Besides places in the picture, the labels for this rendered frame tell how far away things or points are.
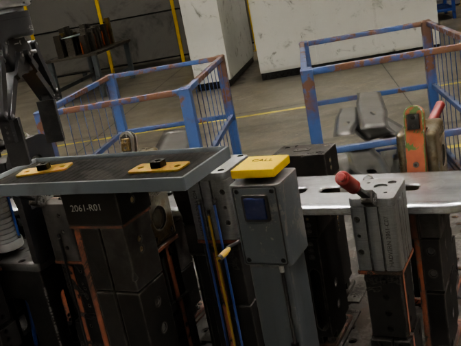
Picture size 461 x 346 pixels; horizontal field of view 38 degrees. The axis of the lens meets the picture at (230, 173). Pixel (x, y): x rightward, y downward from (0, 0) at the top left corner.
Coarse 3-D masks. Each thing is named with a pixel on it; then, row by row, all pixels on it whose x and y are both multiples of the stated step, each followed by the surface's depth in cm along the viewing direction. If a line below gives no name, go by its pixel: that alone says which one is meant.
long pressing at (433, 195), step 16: (304, 176) 131; (320, 176) 129; (384, 176) 122; (400, 176) 120; (416, 176) 118; (432, 176) 117; (448, 176) 115; (304, 192) 121; (320, 192) 121; (336, 192) 118; (416, 192) 111; (432, 192) 110; (448, 192) 108; (16, 208) 146; (176, 208) 125; (304, 208) 113; (320, 208) 112; (336, 208) 111; (416, 208) 105; (432, 208) 104; (448, 208) 103
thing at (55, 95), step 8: (32, 56) 102; (32, 64) 102; (32, 72) 103; (32, 80) 105; (40, 80) 105; (32, 88) 106; (40, 88) 106; (48, 88) 107; (40, 96) 108; (56, 96) 108
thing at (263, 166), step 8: (248, 160) 88; (256, 160) 88; (264, 160) 87; (272, 160) 86; (280, 160) 85; (288, 160) 87; (240, 168) 85; (248, 168) 84; (256, 168) 84; (264, 168) 83; (272, 168) 83; (280, 168) 84; (232, 176) 85; (240, 176) 85; (248, 176) 84; (256, 176) 84; (264, 176) 83; (272, 176) 83
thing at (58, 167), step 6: (48, 162) 104; (72, 162) 105; (30, 168) 107; (36, 168) 106; (42, 168) 103; (48, 168) 104; (54, 168) 103; (60, 168) 103; (66, 168) 102; (18, 174) 104; (24, 174) 103; (30, 174) 103; (36, 174) 103
